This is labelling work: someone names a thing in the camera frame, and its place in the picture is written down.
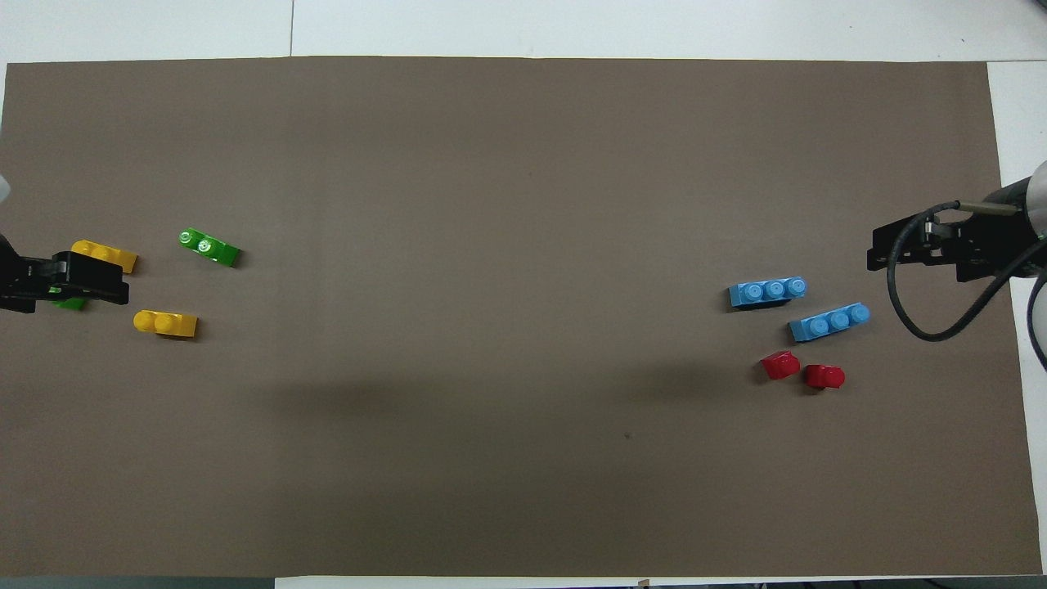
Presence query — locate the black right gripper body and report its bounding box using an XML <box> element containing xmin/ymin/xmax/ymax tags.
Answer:
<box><xmin>928</xmin><ymin>208</ymin><xmax>1041</xmax><ymax>284</ymax></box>

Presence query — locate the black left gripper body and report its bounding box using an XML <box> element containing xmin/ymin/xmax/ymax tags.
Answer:
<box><xmin>0</xmin><ymin>234</ymin><xmax>58</xmax><ymax>314</ymax></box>

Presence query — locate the blue three-stud block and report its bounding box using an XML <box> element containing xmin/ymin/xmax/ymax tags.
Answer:
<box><xmin>788</xmin><ymin>302</ymin><xmax>872</xmax><ymax>344</ymax></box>
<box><xmin>727</xmin><ymin>276</ymin><xmax>809</xmax><ymax>311</ymax></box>

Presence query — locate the yellow two-stud block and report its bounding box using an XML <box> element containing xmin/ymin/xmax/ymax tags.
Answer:
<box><xmin>133</xmin><ymin>309</ymin><xmax>200</xmax><ymax>339</ymax></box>
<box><xmin>70</xmin><ymin>239</ymin><xmax>139</xmax><ymax>276</ymax></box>

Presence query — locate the brown paper table mat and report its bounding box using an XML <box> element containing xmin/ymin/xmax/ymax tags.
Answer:
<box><xmin>0</xmin><ymin>56</ymin><xmax>1033</xmax><ymax>578</ymax></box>

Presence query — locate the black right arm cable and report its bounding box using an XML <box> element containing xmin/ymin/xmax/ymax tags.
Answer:
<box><xmin>887</xmin><ymin>205</ymin><xmax>1047</xmax><ymax>371</ymax></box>

